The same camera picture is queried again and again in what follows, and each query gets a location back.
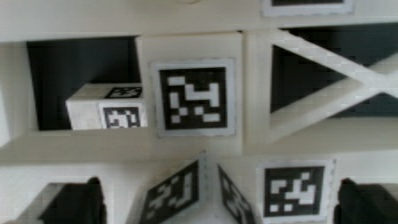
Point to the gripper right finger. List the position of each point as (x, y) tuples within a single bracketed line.
[(367, 203)]

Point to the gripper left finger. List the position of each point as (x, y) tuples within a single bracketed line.
[(77, 207)]

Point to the white tagged cube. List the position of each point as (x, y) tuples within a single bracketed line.
[(196, 197)]

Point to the white chair back frame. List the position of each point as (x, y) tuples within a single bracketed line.
[(214, 28)]

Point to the white chair leg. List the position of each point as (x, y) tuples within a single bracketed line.
[(106, 106)]

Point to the white chair seat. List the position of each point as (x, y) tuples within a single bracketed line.
[(191, 72)]

